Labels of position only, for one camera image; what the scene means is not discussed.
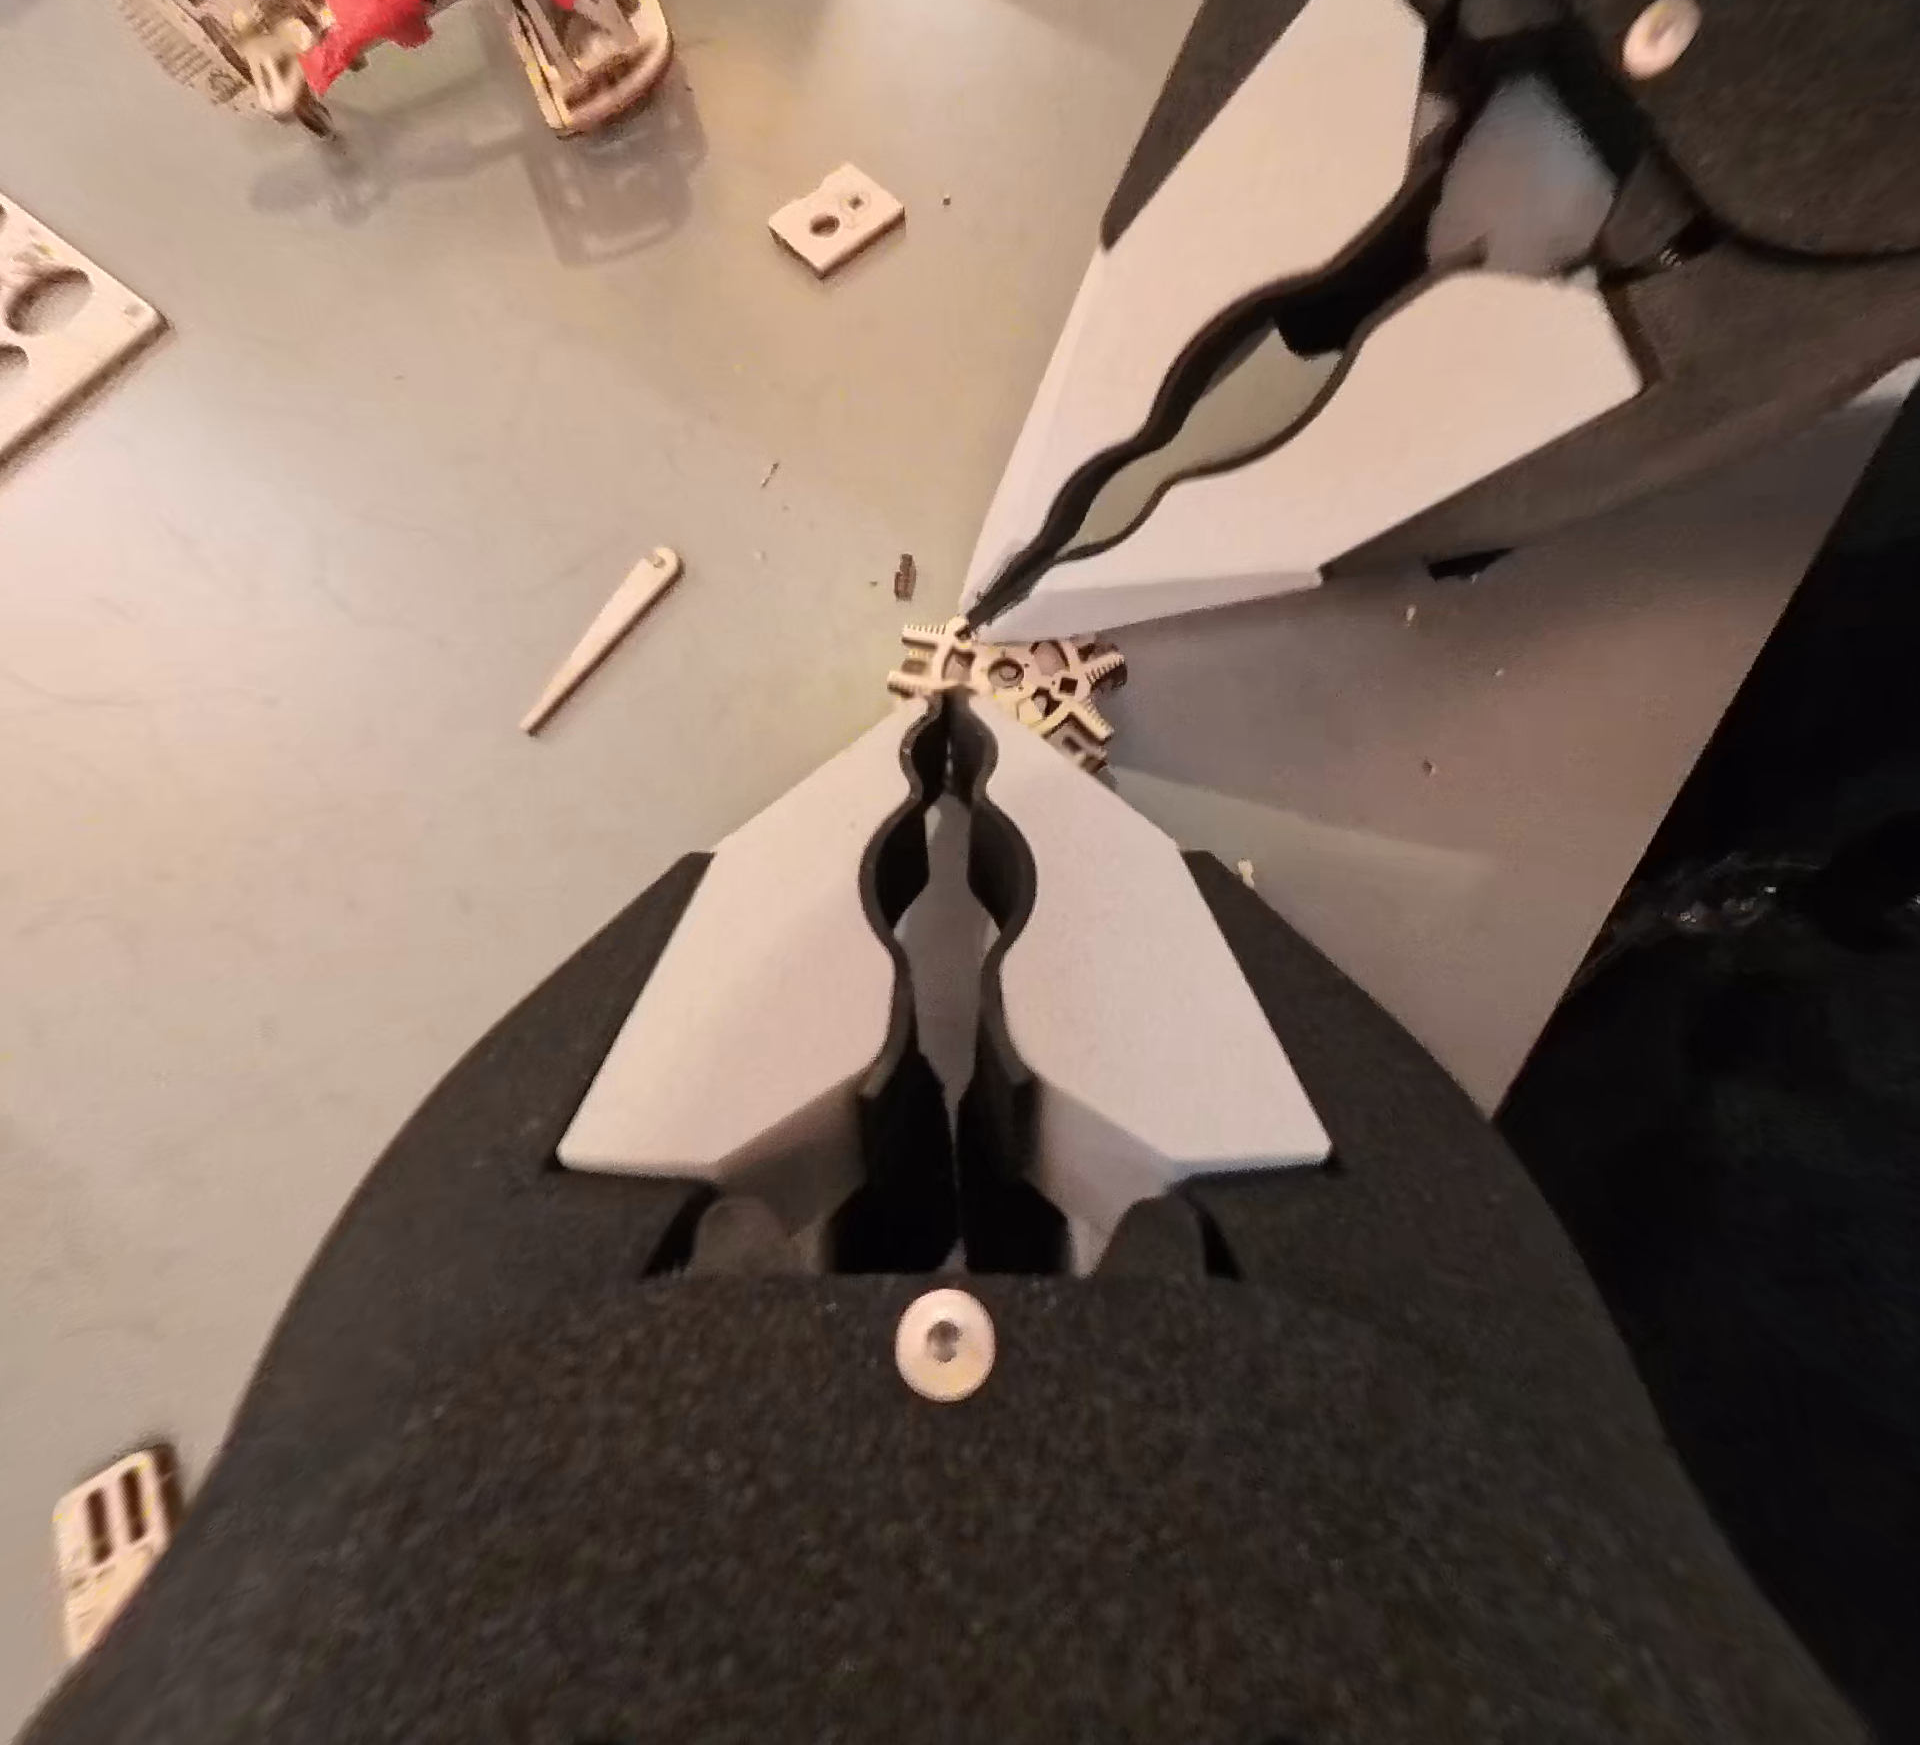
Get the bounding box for wooden gear assembly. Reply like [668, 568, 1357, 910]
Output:
[981, 631, 1127, 776]

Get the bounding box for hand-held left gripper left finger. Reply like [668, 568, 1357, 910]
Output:
[557, 700, 954, 1239]

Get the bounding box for person's dark trousers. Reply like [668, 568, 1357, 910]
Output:
[1491, 380, 1920, 1745]

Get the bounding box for square wooden piece with holes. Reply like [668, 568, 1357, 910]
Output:
[770, 161, 909, 271]

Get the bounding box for pointed wooden stick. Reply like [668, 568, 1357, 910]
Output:
[520, 546, 683, 737]

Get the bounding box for cut-out wooden sheet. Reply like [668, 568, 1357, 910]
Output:
[0, 192, 169, 467]

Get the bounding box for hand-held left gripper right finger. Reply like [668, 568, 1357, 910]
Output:
[958, 700, 1333, 1273]

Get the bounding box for small wooden toothed piece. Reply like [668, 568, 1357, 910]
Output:
[890, 621, 997, 707]

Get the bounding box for slotted wooden piece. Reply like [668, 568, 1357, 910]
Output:
[52, 1442, 185, 1662]

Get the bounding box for grey desk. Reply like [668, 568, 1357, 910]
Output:
[0, 0, 1891, 1734]

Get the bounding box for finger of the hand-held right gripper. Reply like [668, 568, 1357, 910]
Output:
[980, 72, 1647, 638]
[958, 0, 1517, 620]

